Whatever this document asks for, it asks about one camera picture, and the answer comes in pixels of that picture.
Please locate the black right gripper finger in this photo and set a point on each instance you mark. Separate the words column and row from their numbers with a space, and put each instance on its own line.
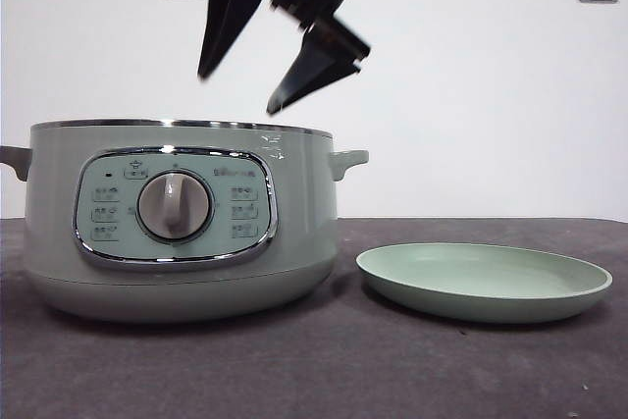
column 314, row 66

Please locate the grey round control dial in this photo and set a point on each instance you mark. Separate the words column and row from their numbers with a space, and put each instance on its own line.
column 174, row 208

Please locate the pale green round plate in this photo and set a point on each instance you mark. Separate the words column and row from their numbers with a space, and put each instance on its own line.
column 483, row 277

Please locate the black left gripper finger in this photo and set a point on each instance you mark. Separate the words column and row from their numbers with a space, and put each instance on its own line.
column 223, row 7

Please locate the pale green electric steamer pot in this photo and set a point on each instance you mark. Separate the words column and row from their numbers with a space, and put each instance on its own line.
column 294, row 223

